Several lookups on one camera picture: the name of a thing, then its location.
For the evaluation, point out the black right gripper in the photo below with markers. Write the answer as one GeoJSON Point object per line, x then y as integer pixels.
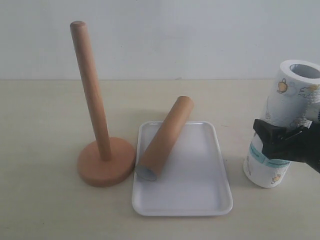
{"type": "Point", "coordinates": [301, 144]}

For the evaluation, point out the printed white paper towel roll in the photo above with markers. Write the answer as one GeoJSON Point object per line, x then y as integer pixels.
{"type": "Point", "coordinates": [296, 86]}

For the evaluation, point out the brown cardboard tube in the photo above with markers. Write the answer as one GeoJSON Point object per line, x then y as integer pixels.
{"type": "Point", "coordinates": [153, 160]}

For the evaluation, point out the wooden paper towel holder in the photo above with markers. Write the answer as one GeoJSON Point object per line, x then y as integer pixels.
{"type": "Point", "coordinates": [107, 161]}

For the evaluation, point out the white rectangular tray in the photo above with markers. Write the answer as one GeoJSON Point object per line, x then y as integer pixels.
{"type": "Point", "coordinates": [193, 181]}

